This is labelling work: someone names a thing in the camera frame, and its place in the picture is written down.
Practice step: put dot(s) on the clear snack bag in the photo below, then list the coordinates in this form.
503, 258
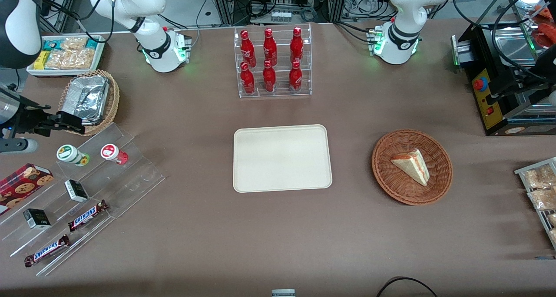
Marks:
538, 177
543, 199

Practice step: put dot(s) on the yellow snack packet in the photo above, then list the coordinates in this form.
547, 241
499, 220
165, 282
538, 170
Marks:
41, 59

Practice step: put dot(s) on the green lid yogurt cup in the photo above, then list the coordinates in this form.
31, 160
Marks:
71, 155

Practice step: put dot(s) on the clear acrylic bottle rack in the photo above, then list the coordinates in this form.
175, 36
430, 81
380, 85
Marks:
280, 90

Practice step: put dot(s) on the small black box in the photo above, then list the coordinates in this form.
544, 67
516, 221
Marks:
37, 219
76, 191

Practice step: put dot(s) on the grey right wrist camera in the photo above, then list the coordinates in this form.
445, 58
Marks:
17, 146

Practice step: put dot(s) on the beige plastic tray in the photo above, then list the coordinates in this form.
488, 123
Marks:
282, 158

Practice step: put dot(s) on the teal snack packet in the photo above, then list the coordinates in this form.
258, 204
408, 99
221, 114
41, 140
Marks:
53, 44
91, 44

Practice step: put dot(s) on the red lid yogurt cup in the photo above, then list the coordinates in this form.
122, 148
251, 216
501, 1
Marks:
112, 153

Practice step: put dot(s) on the oval wicker basket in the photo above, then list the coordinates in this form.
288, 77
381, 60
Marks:
114, 97

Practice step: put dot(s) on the red cola bottle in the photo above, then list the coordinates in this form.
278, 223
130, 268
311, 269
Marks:
295, 77
247, 47
247, 80
296, 45
269, 47
269, 77

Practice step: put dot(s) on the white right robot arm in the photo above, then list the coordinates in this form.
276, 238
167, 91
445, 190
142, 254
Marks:
150, 49

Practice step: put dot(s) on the aluminium foil container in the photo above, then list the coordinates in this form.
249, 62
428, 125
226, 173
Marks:
87, 95

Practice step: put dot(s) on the white power strip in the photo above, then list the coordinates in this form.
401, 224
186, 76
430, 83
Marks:
281, 15

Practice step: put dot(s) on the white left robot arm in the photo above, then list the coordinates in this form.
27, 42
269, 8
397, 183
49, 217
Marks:
404, 10

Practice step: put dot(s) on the black machine with red button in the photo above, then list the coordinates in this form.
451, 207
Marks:
486, 110

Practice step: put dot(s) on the round brown wicker basket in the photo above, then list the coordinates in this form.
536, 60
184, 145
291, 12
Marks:
391, 179

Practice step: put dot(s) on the wrapped triangle sandwich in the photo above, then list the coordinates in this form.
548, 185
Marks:
412, 166

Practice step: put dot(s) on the red cookie box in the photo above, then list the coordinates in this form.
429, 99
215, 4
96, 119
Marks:
21, 184

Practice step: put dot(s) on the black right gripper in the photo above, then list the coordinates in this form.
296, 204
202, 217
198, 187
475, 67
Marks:
29, 118

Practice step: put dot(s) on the clear acrylic stepped stand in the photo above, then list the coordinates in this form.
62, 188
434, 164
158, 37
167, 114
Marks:
126, 179

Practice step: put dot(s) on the clear cracker bag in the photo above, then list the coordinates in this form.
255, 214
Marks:
69, 59
74, 43

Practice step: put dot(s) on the white snack bin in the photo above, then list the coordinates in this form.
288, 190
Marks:
100, 49

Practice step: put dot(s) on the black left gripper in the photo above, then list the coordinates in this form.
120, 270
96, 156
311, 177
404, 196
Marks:
517, 87

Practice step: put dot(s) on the Snickers bar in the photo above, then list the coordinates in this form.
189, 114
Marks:
47, 251
87, 216

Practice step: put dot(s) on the small grey object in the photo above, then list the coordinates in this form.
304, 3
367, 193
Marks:
283, 293

